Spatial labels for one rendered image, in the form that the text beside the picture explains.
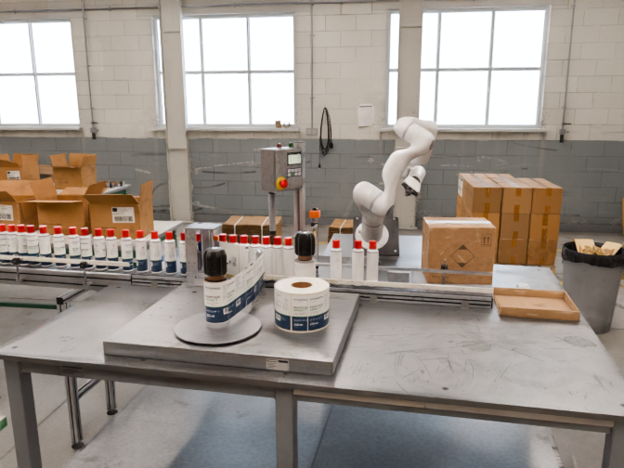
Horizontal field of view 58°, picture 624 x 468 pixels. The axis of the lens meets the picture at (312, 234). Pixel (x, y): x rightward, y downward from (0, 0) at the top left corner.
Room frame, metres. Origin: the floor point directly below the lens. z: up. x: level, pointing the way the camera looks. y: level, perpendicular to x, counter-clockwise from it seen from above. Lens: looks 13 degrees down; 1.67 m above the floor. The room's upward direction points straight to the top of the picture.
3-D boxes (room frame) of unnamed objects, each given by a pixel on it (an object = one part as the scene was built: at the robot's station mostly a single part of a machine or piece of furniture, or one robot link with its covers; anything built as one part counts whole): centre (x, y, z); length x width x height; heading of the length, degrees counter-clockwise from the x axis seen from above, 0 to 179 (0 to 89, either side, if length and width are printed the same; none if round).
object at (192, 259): (2.46, 0.48, 1.01); 0.14 x 0.13 x 0.26; 78
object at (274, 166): (2.57, 0.13, 1.38); 0.17 x 0.10 x 0.19; 133
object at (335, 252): (2.43, -0.11, 0.98); 0.05 x 0.05 x 0.20
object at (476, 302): (2.47, 0.04, 0.85); 1.65 x 0.11 x 0.05; 78
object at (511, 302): (2.26, -0.93, 0.85); 0.30 x 0.26 x 0.04; 78
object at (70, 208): (3.98, 1.71, 0.96); 0.53 x 0.45 x 0.37; 173
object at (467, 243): (2.64, -0.69, 0.99); 0.30 x 0.24 x 0.27; 86
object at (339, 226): (6.95, -0.55, 0.11); 0.65 x 0.54 x 0.22; 79
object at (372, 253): (2.41, -0.27, 0.98); 0.05 x 0.05 x 0.20
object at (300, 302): (1.98, 0.04, 0.95); 0.20 x 0.20 x 0.14
